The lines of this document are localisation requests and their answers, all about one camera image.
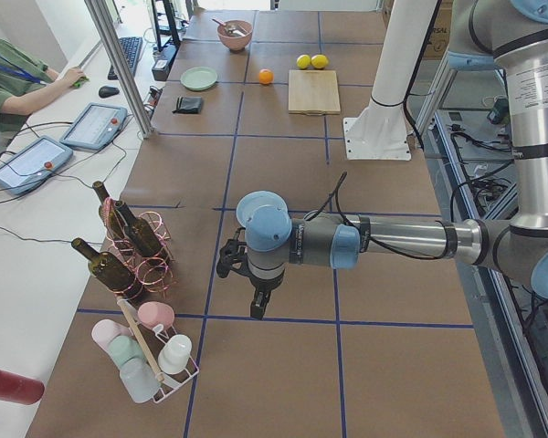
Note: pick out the orange fruit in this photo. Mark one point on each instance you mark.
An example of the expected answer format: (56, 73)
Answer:
(265, 76)

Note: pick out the light green plate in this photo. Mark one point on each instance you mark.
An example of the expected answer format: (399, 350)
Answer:
(199, 78)

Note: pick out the person's hand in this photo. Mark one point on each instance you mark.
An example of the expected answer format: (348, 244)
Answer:
(74, 77)

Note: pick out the white cup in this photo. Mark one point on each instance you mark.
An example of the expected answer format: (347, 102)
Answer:
(175, 354)

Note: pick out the pink cup on top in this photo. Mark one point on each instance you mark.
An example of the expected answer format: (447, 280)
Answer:
(154, 313)

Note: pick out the dark wine bottle middle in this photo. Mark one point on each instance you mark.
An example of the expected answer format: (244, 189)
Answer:
(140, 233)

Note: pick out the dark wine bottle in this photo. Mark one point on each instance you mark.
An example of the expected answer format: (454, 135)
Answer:
(140, 233)
(111, 219)
(110, 271)

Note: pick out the grey blue cup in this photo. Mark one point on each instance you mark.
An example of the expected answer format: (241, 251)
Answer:
(139, 380)

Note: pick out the pale green cup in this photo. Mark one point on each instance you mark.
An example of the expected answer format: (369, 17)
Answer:
(124, 348)

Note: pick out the dark wine bottle front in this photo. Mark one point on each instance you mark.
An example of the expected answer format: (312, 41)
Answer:
(110, 271)

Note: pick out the pale pink cup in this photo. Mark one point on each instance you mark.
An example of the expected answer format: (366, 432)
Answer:
(106, 330)

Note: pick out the dark wine bottle back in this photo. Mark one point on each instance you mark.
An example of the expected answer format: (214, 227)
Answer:
(111, 219)

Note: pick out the folded grey cloth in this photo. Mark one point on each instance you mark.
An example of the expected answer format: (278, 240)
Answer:
(188, 105)

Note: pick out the bamboo cutting board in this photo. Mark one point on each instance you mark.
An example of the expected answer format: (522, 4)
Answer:
(313, 92)

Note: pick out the far teach pendant tablet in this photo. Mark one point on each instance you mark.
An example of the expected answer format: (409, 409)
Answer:
(95, 127)

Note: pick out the teach pendant tablet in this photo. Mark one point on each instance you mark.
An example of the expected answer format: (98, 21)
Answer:
(95, 127)
(26, 170)

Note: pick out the lemon farther from board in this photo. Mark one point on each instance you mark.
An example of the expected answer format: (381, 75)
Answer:
(303, 61)

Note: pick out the lemon nearer the board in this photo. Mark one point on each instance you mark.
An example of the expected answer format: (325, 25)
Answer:
(319, 61)

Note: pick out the black computer mouse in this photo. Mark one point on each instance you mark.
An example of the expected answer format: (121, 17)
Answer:
(108, 91)

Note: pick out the red cylinder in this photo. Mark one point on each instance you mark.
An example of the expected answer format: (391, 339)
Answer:
(20, 389)

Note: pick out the near teach pendant tablet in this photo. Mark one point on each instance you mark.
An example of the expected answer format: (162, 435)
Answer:
(26, 170)

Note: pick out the pink bowl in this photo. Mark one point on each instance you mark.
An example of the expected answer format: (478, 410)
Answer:
(235, 43)

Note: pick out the spoon in pink bowl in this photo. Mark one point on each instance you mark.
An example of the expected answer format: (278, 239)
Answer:
(231, 29)

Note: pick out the black keyboard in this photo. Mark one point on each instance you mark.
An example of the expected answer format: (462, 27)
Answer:
(131, 47)

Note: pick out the person in green shirt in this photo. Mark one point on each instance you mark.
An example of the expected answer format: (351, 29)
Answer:
(27, 85)

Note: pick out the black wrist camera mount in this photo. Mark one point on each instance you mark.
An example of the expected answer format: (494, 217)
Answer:
(233, 257)

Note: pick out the white wire cup rack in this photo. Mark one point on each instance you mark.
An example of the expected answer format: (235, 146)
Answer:
(156, 338)

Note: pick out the copper wire bottle rack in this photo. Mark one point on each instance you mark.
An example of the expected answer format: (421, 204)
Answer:
(156, 279)

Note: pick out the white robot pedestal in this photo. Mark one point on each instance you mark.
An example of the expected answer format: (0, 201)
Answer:
(379, 132)

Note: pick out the aluminium frame post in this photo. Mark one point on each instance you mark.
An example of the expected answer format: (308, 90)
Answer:
(101, 18)

